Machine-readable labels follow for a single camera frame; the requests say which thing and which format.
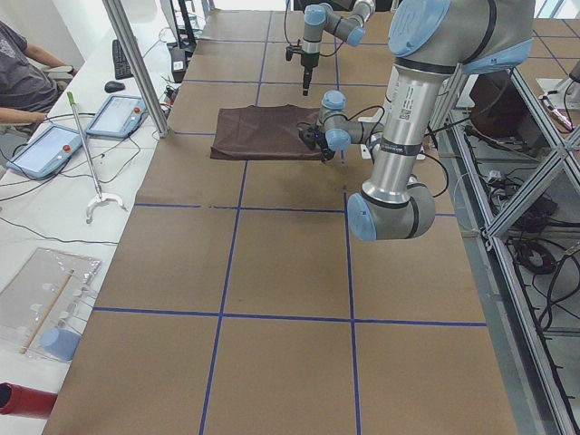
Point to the seated person grey shirt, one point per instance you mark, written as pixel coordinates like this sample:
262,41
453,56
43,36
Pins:
27,93

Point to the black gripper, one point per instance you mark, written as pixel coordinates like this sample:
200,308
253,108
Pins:
323,146
309,61

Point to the blue plastic cup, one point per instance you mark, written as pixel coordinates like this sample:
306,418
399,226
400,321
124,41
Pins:
60,343

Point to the aluminium frame post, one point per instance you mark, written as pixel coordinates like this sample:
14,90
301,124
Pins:
122,28

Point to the clear plastic bag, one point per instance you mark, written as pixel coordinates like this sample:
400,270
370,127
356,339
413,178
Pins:
31,289

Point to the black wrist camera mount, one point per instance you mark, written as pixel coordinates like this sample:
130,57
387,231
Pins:
293,49

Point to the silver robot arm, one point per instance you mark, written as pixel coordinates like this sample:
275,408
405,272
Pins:
322,18
429,41

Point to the black computer mouse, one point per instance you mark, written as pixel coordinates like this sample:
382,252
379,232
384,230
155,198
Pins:
114,86

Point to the black keyboard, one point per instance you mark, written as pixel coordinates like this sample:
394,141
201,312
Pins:
121,65

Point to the near teach pendant tablet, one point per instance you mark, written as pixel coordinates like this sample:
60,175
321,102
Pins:
47,153

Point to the teach pendant tablet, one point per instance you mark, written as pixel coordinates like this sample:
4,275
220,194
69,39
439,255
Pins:
47,153
118,117

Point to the red cylinder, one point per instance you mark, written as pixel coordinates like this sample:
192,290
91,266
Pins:
18,400

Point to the far teach pendant tablet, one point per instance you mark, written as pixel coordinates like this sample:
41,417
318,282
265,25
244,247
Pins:
118,117

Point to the grabber stick green handle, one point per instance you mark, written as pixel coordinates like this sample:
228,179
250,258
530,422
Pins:
101,198

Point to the brown t-shirt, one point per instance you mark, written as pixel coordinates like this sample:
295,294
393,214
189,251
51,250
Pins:
263,133

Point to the wooden stick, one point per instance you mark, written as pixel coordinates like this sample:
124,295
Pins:
45,312

